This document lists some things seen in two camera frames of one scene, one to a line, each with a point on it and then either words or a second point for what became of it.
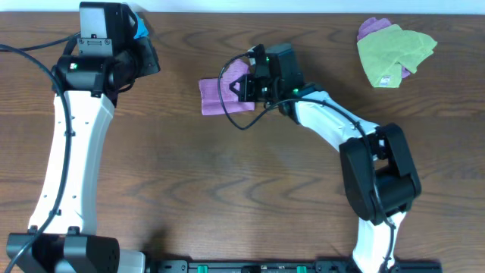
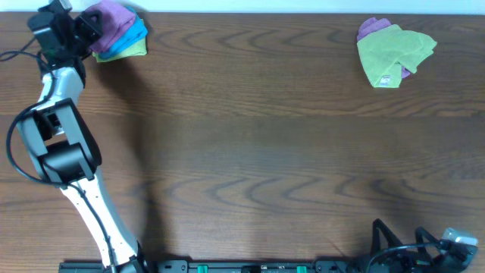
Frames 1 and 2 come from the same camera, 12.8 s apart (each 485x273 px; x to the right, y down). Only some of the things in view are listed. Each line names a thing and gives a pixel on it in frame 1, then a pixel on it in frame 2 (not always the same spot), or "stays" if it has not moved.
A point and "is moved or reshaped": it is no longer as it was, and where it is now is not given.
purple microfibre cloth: (209, 90) is moved or reshaped
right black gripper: (245, 94) -> (413, 262)
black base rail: (290, 266) stays
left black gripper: (150, 58) -> (81, 27)
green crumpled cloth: (383, 53) stays
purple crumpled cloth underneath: (373, 25) stays
